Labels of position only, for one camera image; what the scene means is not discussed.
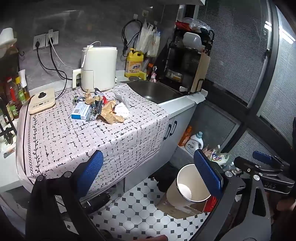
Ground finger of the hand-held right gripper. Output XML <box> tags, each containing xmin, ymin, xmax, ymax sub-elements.
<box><xmin>253</xmin><ymin>151</ymin><xmax>289</xmax><ymax>169</ymax></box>
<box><xmin>233</xmin><ymin>157</ymin><xmax>273</xmax><ymax>174</ymax></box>

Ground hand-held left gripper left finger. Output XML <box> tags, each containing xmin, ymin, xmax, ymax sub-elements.
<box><xmin>25</xmin><ymin>149</ymin><xmax>104</xmax><ymax>241</ymax></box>

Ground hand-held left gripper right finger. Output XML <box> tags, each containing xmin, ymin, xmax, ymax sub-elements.
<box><xmin>191</xmin><ymin>149</ymin><xmax>272</xmax><ymax>241</ymax></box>

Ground beige waste bin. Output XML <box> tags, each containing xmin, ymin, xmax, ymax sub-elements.
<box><xmin>166</xmin><ymin>163</ymin><xmax>212</xmax><ymax>207</ymax></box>

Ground silver foil wrapper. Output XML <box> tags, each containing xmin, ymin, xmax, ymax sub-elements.
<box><xmin>94</xmin><ymin>88</ymin><xmax>109</xmax><ymax>102</ymax></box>
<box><xmin>87</xmin><ymin>102</ymin><xmax>103</xmax><ymax>121</ymax></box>

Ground blue white cardboard box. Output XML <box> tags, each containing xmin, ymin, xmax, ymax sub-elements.
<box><xmin>71</xmin><ymin>101</ymin><xmax>92</xmax><ymax>120</ymax></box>

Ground white tissue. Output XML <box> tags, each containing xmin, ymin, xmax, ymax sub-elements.
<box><xmin>113</xmin><ymin>102</ymin><xmax>131</xmax><ymax>118</ymax></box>

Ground small brown paper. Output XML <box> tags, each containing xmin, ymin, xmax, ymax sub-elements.
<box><xmin>84</xmin><ymin>89</ymin><xmax>102</xmax><ymax>105</ymax></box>

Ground clear plastic wrapper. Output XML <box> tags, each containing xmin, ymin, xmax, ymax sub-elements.
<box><xmin>113</xmin><ymin>89</ymin><xmax>132</xmax><ymax>109</ymax></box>

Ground person's right hand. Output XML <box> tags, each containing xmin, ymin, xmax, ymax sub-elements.
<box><xmin>276</xmin><ymin>196</ymin><xmax>296</xmax><ymax>212</ymax></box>

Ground green white refill bag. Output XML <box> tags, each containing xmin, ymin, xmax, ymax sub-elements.
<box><xmin>208</xmin><ymin>145</ymin><xmax>229</xmax><ymax>166</ymax></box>

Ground pink snack packet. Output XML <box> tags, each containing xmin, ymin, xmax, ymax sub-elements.
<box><xmin>203</xmin><ymin>145</ymin><xmax>215</xmax><ymax>160</ymax></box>

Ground red plastic bag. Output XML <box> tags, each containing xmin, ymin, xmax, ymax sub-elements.
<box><xmin>202</xmin><ymin>196</ymin><xmax>219</xmax><ymax>212</ymax></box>

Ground white laundry detergent bottle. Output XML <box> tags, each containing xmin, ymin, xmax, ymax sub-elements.
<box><xmin>184</xmin><ymin>132</ymin><xmax>204</xmax><ymax>156</ymax></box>

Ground washing machine door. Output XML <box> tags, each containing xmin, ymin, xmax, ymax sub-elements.
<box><xmin>80</xmin><ymin>192</ymin><xmax>111</xmax><ymax>215</ymax></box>

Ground patterned pink tablecloth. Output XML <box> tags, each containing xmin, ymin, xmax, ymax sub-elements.
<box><xmin>16</xmin><ymin>82</ymin><xmax>171</xmax><ymax>197</ymax></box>

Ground black cloth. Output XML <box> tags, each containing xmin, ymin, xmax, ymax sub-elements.
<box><xmin>148</xmin><ymin>160</ymin><xmax>185</xmax><ymax>193</ymax></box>

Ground orange detergent bottle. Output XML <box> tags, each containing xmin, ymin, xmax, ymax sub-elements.
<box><xmin>179</xmin><ymin>126</ymin><xmax>193</xmax><ymax>146</ymax></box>

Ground grey sink cabinet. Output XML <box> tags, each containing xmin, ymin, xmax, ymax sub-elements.
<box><xmin>159</xmin><ymin>102</ymin><xmax>197</xmax><ymax>160</ymax></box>

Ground white folded cloth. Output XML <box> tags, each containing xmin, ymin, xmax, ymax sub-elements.
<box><xmin>186</xmin><ymin>89</ymin><xmax>207</xmax><ymax>103</ymax></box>

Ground beige appliance with black knob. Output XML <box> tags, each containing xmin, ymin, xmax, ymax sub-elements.
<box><xmin>28</xmin><ymin>88</ymin><xmax>56</xmax><ymax>114</ymax></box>

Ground person's left foot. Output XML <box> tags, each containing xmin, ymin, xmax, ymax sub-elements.
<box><xmin>129</xmin><ymin>235</ymin><xmax>168</xmax><ymax>241</ymax></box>

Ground steel sink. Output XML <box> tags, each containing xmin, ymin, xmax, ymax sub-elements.
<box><xmin>120</xmin><ymin>80</ymin><xmax>185</xmax><ymax>105</ymax></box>

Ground wooden cutting board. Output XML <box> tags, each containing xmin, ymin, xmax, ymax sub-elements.
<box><xmin>190</xmin><ymin>52</ymin><xmax>211</xmax><ymax>93</ymax></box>

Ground white air fryer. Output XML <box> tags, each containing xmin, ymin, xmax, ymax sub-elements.
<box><xmin>72</xmin><ymin>46</ymin><xmax>118</xmax><ymax>92</ymax></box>

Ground yellow cap oil bottle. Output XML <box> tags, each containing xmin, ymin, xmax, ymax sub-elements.
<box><xmin>15</xmin><ymin>76</ymin><xmax>27</xmax><ymax>105</ymax></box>

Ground red cap sauce bottle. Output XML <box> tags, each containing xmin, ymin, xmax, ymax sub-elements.
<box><xmin>6</xmin><ymin>77</ymin><xmax>22</xmax><ymax>114</ymax></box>

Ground yellow detergent bottle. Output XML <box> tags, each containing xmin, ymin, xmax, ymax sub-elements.
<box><xmin>125</xmin><ymin>48</ymin><xmax>144</xmax><ymax>78</ymax></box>

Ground white oil sprayer bottle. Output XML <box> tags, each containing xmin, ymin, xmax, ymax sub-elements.
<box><xmin>18</xmin><ymin>69</ymin><xmax>30</xmax><ymax>100</ymax></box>

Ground black dish rack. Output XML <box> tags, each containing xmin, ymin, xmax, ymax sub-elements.
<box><xmin>159</xmin><ymin>22</ymin><xmax>214</xmax><ymax>94</ymax></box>

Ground white plastic container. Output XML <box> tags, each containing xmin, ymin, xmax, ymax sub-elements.
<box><xmin>183</xmin><ymin>32</ymin><xmax>205</xmax><ymax>52</ymax></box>

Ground white jugs on counter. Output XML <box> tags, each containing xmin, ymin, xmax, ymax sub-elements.
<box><xmin>136</xmin><ymin>21</ymin><xmax>161</xmax><ymax>57</ymax></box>

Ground crinkled clear plastic bag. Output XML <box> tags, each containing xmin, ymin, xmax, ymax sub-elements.
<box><xmin>183</xmin><ymin>17</ymin><xmax>210</xmax><ymax>33</ymax></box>

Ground white bowl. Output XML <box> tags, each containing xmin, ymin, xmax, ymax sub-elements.
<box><xmin>0</xmin><ymin>28</ymin><xmax>18</xmax><ymax>45</ymax></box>

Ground black wire rack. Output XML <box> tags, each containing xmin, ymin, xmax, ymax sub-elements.
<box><xmin>0</xmin><ymin>97</ymin><xmax>18</xmax><ymax>142</ymax></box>

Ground black power cable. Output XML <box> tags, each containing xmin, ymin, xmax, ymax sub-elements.
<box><xmin>35</xmin><ymin>44</ymin><xmax>68</xmax><ymax>98</ymax></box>
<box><xmin>50</xmin><ymin>40</ymin><xmax>68</xmax><ymax>80</ymax></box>

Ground white power cable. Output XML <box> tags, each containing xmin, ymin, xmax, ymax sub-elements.
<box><xmin>49</xmin><ymin>41</ymin><xmax>102</xmax><ymax>70</ymax></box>

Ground coiled black cable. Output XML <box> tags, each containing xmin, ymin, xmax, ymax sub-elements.
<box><xmin>122</xmin><ymin>20</ymin><xmax>142</xmax><ymax>57</ymax></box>

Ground white wall socket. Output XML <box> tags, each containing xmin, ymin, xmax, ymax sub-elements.
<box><xmin>46</xmin><ymin>30</ymin><xmax>60</xmax><ymax>47</ymax></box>
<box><xmin>33</xmin><ymin>34</ymin><xmax>47</xmax><ymax>49</ymax></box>

